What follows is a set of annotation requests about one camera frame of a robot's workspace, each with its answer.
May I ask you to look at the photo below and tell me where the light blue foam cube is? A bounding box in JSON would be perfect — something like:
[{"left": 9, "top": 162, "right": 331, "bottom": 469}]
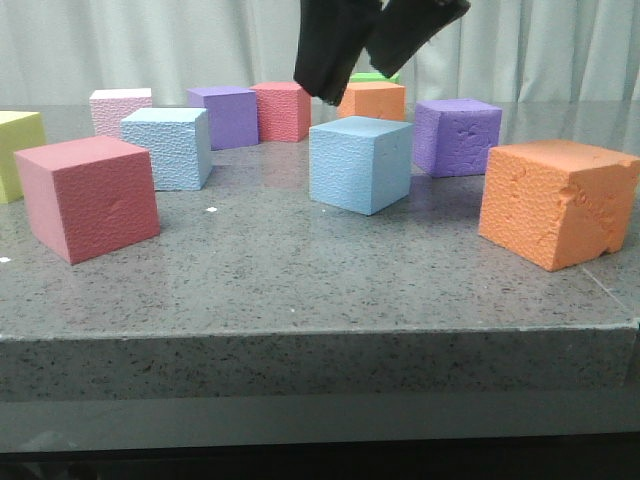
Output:
[
  {"left": 120, "top": 107, "right": 212, "bottom": 191},
  {"left": 309, "top": 116, "right": 413, "bottom": 216}
]

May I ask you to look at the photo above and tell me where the orange foam cube back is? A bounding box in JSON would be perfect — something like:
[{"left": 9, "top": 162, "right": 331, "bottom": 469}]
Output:
[{"left": 337, "top": 81, "right": 406, "bottom": 121}]

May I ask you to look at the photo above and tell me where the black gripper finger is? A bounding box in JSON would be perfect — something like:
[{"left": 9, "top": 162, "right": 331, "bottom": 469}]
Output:
[
  {"left": 293, "top": 0, "right": 382, "bottom": 106},
  {"left": 365, "top": 0, "right": 471, "bottom": 78}
]

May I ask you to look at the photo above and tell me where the green foam cube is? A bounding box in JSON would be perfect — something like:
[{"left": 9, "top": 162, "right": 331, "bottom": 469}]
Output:
[{"left": 350, "top": 72, "right": 400, "bottom": 84}]

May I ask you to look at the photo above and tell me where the purple foam cube right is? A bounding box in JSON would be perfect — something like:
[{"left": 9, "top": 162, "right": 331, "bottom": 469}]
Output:
[{"left": 413, "top": 98, "right": 502, "bottom": 178}]

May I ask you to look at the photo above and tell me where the yellow foam cube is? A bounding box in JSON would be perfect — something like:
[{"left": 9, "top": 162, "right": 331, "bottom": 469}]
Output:
[{"left": 0, "top": 111, "right": 46, "bottom": 204}]

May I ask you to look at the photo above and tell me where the red foam cube front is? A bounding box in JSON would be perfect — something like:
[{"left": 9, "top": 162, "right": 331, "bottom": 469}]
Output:
[{"left": 14, "top": 136, "right": 160, "bottom": 264}]

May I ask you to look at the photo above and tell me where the orange foam cube front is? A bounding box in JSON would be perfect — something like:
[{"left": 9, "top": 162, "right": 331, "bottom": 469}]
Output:
[{"left": 478, "top": 139, "right": 639, "bottom": 271}]

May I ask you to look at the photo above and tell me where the purple foam cube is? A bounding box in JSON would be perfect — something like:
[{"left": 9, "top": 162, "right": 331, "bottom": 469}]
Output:
[
  {"left": 413, "top": 98, "right": 502, "bottom": 178},
  {"left": 187, "top": 86, "right": 259, "bottom": 150}
]

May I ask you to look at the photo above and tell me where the red foam cube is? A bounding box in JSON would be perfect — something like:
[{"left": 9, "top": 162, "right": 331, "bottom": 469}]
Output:
[
  {"left": 250, "top": 81, "right": 311, "bottom": 142},
  {"left": 14, "top": 136, "right": 160, "bottom": 264}
]

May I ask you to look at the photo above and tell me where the red foam cube back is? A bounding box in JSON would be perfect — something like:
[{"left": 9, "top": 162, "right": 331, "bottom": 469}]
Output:
[{"left": 250, "top": 81, "right": 311, "bottom": 142}]

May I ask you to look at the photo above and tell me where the pink foam cube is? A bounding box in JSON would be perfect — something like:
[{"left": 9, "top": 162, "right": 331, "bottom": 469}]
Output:
[{"left": 89, "top": 88, "right": 152, "bottom": 138}]

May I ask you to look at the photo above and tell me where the white curtain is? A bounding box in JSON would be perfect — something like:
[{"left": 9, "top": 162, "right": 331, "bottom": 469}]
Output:
[{"left": 1, "top": 1, "right": 639, "bottom": 105}]

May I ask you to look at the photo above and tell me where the purple foam cube back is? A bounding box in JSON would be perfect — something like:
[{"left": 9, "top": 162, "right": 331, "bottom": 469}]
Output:
[{"left": 187, "top": 86, "right": 259, "bottom": 150}]

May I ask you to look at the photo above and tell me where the orange foam cube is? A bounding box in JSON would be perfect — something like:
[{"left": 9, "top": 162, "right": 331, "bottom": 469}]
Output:
[
  {"left": 337, "top": 81, "right": 406, "bottom": 121},
  {"left": 478, "top": 139, "right": 639, "bottom": 271}
]

